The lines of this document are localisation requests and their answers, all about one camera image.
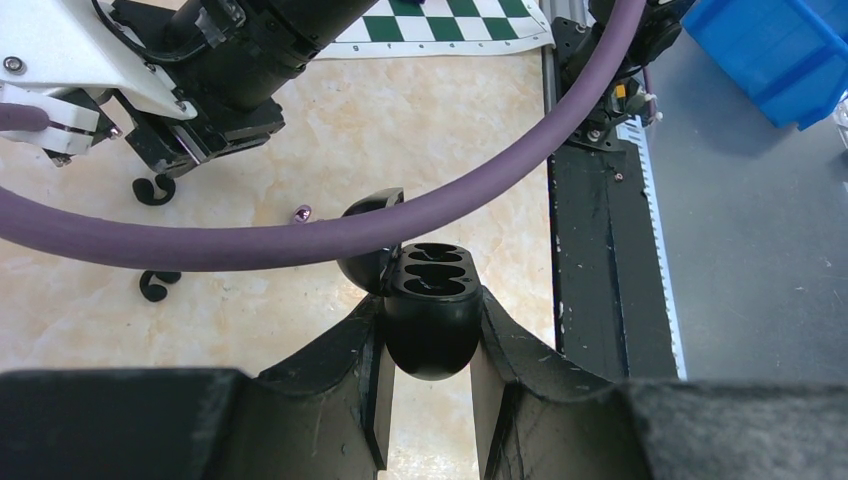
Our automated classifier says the black earbud charging case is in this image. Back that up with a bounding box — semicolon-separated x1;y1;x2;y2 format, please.
335;187;485;382

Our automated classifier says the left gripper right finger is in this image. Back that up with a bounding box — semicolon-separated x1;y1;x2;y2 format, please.
470;291;847;479

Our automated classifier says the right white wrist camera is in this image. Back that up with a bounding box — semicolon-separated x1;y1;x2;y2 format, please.
1;82;123;167

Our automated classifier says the green white chessboard mat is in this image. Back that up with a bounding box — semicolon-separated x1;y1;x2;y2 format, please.
317;0;554;60

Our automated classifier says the blue plastic bin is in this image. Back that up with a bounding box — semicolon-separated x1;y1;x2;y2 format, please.
683;0;847;130

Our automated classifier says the black earbud right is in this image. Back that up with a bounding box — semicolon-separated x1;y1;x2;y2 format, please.
131;174;176;206

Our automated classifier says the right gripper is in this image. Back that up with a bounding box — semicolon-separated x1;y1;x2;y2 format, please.
93;59;287;178

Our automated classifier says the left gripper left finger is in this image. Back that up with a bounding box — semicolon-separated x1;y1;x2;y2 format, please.
1;295;394;479

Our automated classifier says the black earbud left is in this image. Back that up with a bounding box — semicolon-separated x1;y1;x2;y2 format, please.
138;270;182;303

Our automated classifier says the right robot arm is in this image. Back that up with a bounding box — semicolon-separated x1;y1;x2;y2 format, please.
1;1;370;178

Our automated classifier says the purple earbud centre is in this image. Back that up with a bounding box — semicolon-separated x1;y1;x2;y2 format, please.
291;205;312;224

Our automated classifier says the black earbud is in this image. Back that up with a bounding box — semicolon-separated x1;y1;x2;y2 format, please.
131;174;176;206
138;270;182;303

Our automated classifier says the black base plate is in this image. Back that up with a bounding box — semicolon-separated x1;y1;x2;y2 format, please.
548;7;681;380

